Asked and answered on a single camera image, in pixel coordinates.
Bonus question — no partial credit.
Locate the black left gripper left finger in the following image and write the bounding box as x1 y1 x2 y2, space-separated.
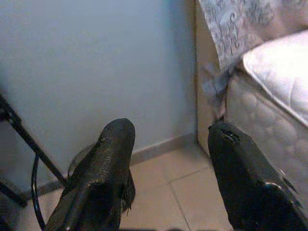
45 117 137 231

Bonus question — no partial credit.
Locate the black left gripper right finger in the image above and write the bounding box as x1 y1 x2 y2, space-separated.
207 121 308 231

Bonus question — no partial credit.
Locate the beige headboard panel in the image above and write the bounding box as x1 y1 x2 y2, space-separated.
194 0 227 154

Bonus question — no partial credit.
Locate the grey printed pillow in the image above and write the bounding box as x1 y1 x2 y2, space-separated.
197 0 308 121

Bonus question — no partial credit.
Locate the thin black cable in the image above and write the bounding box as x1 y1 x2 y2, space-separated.
30 154 48 231

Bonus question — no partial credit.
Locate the black metal frame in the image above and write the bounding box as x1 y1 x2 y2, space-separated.
0 92 68 209

